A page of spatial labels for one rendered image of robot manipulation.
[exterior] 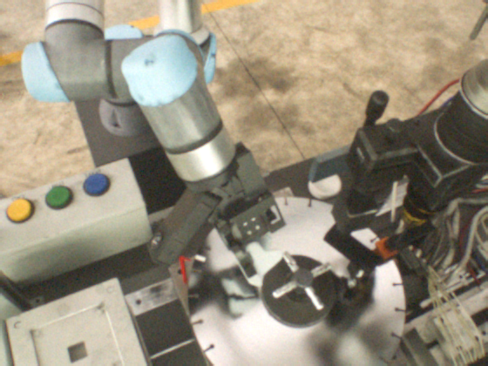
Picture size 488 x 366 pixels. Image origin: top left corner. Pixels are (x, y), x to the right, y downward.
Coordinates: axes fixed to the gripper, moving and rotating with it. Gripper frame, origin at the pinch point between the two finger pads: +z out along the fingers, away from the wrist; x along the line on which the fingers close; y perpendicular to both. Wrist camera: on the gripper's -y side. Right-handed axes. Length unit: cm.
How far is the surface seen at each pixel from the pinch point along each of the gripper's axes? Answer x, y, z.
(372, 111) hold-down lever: -10.5, 19.0, -21.8
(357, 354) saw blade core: -11.0, 7.7, 12.4
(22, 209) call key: 29.2, -28.3, -14.6
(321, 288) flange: -2.4, 8.3, 6.3
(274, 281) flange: 0.8, 3.0, 3.2
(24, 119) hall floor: 171, -49, 6
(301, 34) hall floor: 180, 94, 36
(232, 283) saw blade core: 3.4, -2.7, 1.6
